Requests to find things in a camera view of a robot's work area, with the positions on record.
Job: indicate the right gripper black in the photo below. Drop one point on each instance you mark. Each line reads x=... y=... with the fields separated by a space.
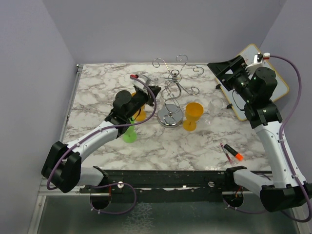
x=237 y=64

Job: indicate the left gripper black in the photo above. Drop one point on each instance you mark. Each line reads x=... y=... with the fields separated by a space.
x=149 y=97

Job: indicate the green plastic wine glass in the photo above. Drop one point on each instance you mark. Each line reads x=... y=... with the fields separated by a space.
x=130 y=135

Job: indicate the clear wine glass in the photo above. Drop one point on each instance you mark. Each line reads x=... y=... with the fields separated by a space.
x=158 y=81
x=214 y=107

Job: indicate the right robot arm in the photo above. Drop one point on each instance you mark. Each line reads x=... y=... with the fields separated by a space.
x=288 y=187

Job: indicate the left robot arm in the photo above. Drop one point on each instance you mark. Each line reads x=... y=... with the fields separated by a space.
x=63 y=166

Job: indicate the chrome wine glass rack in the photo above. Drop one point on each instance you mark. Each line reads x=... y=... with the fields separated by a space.
x=171 y=115

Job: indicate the left orange plastic goblet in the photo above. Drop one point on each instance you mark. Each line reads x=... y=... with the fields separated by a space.
x=140 y=115

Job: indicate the orange plastic goblet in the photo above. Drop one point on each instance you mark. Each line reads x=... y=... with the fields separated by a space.
x=140 y=115
x=193 y=113

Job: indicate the right orange plastic goblet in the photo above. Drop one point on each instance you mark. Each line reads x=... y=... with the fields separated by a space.
x=193 y=113

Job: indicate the black orange highlighter marker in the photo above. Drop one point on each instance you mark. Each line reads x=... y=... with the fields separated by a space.
x=232 y=151

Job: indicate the red pen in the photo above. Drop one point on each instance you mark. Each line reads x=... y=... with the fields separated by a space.
x=226 y=153

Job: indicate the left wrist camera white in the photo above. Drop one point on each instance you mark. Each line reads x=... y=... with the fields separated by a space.
x=141 y=82

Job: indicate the black front rail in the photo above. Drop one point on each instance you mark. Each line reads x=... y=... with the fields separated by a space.
x=163 y=186

